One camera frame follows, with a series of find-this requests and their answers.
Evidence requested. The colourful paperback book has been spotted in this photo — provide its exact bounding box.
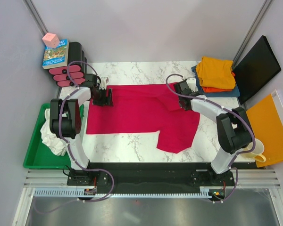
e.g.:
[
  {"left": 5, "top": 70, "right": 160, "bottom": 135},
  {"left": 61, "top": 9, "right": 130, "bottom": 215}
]
[{"left": 42, "top": 39, "right": 69, "bottom": 70}]

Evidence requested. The white crumpled cloth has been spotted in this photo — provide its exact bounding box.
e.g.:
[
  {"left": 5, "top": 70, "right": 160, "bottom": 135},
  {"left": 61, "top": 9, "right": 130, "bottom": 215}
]
[{"left": 40, "top": 108, "right": 66, "bottom": 156}]

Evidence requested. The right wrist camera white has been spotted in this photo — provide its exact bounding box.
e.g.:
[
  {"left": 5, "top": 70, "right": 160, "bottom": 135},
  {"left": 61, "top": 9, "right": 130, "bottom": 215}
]
[{"left": 186, "top": 77, "right": 198, "bottom": 92}]

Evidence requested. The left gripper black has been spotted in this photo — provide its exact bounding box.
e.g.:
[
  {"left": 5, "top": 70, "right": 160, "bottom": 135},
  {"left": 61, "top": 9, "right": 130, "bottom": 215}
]
[{"left": 92, "top": 88, "right": 113, "bottom": 107}]

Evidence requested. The orange folder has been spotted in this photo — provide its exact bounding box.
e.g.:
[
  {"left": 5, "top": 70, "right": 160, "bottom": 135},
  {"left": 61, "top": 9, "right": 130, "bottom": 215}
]
[{"left": 246, "top": 94, "right": 283, "bottom": 167}]

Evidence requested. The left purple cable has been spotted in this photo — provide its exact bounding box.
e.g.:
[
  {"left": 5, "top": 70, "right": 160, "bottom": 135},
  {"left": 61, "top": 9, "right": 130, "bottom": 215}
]
[{"left": 34, "top": 60, "right": 115, "bottom": 214}]

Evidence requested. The pale yellow mug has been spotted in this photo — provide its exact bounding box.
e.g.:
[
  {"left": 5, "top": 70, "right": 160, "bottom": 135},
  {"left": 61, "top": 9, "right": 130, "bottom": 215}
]
[{"left": 241, "top": 139, "right": 266, "bottom": 162}]

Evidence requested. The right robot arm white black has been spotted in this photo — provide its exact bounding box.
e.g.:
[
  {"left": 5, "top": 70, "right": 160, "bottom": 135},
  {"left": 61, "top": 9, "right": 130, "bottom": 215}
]
[{"left": 174, "top": 81, "right": 256, "bottom": 186}]

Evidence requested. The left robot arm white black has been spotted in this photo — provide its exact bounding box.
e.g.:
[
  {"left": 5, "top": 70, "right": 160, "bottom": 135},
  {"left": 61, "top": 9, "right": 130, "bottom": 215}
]
[{"left": 49, "top": 74, "right": 113, "bottom": 185}]

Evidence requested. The black flat board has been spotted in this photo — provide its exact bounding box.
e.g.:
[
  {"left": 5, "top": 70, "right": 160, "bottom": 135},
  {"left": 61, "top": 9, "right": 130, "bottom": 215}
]
[{"left": 233, "top": 35, "right": 281, "bottom": 105}]

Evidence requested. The pink cube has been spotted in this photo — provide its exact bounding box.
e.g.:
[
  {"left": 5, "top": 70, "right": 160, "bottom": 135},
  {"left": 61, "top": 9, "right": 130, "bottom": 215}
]
[{"left": 42, "top": 32, "right": 60, "bottom": 48}]

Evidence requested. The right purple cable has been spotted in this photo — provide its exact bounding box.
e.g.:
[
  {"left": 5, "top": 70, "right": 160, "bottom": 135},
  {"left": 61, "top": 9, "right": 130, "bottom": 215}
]
[{"left": 166, "top": 74, "right": 257, "bottom": 204}]

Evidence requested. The crimson red t-shirt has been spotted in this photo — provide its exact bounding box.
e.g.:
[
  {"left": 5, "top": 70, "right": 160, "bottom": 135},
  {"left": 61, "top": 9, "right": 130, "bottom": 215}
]
[{"left": 86, "top": 84, "right": 200, "bottom": 153}]

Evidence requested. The black pink mini drawer unit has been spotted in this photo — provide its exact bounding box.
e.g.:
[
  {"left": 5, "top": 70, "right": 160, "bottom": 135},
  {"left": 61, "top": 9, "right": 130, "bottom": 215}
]
[{"left": 49, "top": 42, "right": 87, "bottom": 87}]

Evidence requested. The green plastic tray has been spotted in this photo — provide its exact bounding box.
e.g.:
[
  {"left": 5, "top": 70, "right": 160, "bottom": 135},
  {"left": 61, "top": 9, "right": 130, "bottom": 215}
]
[{"left": 23, "top": 103, "right": 70, "bottom": 170}]

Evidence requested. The mustard yellow folded t-shirt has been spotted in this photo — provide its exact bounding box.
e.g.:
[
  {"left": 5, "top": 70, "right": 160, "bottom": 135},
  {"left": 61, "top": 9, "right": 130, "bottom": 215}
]
[{"left": 196, "top": 56, "right": 236, "bottom": 89}]

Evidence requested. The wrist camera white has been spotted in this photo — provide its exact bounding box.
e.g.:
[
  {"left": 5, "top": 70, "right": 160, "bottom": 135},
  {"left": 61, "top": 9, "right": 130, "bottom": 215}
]
[
  {"left": 99, "top": 77, "right": 109, "bottom": 90},
  {"left": 186, "top": 77, "right": 198, "bottom": 92}
]

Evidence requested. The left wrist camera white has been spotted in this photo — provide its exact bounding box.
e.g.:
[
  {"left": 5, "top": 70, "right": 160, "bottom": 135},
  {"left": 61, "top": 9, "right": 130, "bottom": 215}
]
[{"left": 99, "top": 77, "right": 109, "bottom": 90}]

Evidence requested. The white slotted cable duct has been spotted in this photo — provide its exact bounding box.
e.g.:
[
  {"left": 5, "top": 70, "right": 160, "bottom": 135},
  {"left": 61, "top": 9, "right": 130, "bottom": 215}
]
[{"left": 34, "top": 188, "right": 224, "bottom": 198}]

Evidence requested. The blue folded t-shirt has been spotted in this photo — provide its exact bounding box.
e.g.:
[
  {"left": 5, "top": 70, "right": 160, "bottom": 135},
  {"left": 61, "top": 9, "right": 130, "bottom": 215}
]
[{"left": 191, "top": 66, "right": 240, "bottom": 97}]

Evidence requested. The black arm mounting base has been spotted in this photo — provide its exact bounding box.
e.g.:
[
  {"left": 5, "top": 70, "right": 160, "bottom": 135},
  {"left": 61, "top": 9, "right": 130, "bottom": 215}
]
[{"left": 67, "top": 162, "right": 234, "bottom": 193}]

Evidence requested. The purple cable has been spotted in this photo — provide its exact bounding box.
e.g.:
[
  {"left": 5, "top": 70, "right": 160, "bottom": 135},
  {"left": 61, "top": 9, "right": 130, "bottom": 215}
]
[
  {"left": 166, "top": 74, "right": 257, "bottom": 204},
  {"left": 34, "top": 60, "right": 115, "bottom": 214}
]

